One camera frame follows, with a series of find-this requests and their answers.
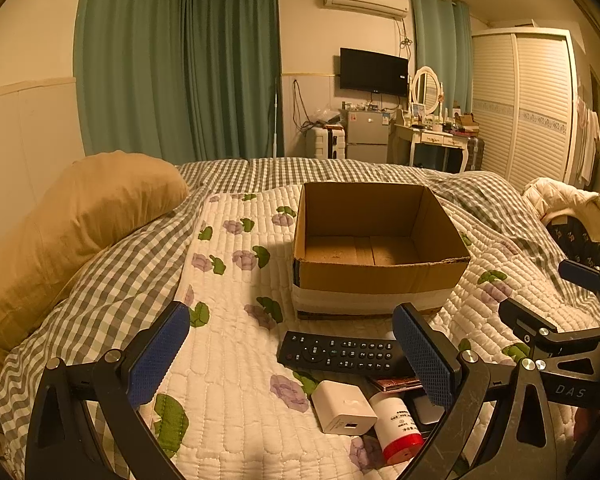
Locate white small object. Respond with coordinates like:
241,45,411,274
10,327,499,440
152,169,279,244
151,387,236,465
413,396,445,426

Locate white bottle red cap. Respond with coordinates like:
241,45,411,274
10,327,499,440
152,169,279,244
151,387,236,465
370,392,424,465

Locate red patterned case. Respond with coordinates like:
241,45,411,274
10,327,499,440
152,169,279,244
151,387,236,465
367,377,422,393

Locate black tv remote control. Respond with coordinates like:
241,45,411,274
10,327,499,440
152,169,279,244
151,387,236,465
277,330,414,378

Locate white usb charger cube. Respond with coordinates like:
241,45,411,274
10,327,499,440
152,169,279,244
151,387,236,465
311,380,378,436

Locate cream puffer jacket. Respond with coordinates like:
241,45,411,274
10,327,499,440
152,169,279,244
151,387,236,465
522,178,600,243

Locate hanging white towels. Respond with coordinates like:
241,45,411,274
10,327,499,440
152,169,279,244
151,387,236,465
576,98,600,186

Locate white floral quilt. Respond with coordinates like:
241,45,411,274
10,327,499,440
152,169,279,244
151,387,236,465
94,181,600,480

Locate brown cardboard box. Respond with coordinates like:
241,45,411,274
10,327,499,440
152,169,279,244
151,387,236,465
291,182,470,316

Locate white louvred wardrobe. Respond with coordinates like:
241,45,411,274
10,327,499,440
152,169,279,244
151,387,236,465
471,27,578,192

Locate white dressing table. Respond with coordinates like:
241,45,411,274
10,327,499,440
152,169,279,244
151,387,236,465
389,122,469,172

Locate tan pillow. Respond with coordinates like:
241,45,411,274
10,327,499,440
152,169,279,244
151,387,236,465
0,151,188,374

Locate silver mini fridge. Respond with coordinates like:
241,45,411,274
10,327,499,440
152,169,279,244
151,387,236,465
344,110,390,164

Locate white oval vanity mirror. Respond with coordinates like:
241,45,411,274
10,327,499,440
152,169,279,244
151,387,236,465
411,66,442,115

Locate white suitcase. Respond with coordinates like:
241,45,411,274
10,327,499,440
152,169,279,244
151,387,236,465
306,126,347,159

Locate green curtain right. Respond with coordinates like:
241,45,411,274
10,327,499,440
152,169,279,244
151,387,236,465
412,0,474,112

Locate green curtain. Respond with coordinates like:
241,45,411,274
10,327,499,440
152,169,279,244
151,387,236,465
412,0,474,112
73,0,284,164

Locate white air conditioner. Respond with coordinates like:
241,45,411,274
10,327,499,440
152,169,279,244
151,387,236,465
323,0,410,18

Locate green curtain left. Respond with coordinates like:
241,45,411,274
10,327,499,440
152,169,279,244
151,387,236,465
73,0,284,164

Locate black wall television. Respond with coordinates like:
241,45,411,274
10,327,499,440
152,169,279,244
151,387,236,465
339,48,408,98

